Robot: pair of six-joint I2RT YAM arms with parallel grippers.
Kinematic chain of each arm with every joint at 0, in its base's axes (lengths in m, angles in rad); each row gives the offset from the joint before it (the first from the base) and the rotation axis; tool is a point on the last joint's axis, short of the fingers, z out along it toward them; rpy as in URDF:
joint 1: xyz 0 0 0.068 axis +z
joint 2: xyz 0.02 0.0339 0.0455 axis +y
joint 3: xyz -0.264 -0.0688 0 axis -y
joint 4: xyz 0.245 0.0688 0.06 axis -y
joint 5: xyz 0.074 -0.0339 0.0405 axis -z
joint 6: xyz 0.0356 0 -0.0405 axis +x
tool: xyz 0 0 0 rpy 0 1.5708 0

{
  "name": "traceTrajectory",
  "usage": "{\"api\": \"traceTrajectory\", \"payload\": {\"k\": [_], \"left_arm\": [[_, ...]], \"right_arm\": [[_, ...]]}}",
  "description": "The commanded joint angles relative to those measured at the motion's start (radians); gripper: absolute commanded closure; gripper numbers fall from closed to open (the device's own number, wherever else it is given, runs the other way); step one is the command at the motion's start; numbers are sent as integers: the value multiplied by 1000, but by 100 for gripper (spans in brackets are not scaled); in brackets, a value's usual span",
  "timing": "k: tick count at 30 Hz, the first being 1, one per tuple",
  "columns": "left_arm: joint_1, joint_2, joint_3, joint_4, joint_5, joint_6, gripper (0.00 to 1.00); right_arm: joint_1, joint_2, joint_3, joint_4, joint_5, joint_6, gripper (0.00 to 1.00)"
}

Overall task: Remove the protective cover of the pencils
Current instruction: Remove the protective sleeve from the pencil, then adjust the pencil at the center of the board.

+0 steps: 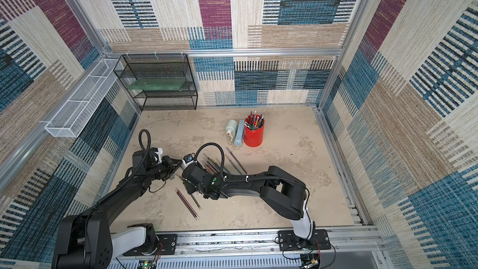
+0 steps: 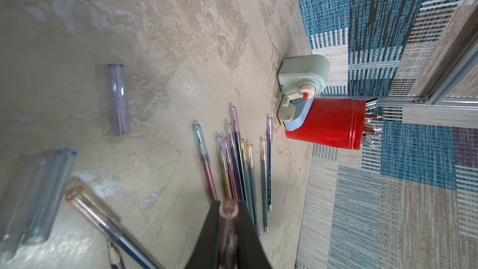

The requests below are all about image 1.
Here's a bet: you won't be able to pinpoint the black white striped pencil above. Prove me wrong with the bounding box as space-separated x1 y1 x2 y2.
178 175 203 211

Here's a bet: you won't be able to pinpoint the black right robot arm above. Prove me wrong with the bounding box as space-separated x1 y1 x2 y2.
181 143 315 241

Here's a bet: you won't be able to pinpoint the pencils in red cup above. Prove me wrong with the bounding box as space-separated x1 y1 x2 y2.
245 112 265 131

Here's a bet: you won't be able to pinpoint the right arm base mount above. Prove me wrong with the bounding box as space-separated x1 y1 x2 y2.
275 229 332 252

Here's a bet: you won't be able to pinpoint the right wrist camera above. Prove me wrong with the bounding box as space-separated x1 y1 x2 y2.
181 154 194 170

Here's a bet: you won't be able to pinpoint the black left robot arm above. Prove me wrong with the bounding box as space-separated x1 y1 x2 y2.
52 129 180 269

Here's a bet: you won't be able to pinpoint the light blue eraser box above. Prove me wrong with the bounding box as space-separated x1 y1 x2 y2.
234 120 245 146

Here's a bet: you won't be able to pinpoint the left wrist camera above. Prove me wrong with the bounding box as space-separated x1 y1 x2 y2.
150 148 163 164

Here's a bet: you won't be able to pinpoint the green board on shelf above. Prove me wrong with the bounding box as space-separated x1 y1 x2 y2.
127 78 186 91

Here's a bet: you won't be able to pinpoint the white wire mesh basket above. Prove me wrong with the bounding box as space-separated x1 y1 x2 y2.
45 59 118 138

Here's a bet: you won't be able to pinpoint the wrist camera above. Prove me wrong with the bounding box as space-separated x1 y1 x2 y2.
150 148 163 164
181 154 194 170

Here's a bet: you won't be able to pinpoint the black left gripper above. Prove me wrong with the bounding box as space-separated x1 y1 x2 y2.
146 156 182 182

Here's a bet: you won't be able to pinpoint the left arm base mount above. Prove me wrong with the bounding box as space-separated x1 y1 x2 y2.
123 234 178 257

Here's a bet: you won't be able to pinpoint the black wire mesh shelf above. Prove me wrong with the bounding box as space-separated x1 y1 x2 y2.
113 54 198 112

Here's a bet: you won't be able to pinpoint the red pencil cup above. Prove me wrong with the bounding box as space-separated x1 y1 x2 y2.
244 126 264 148

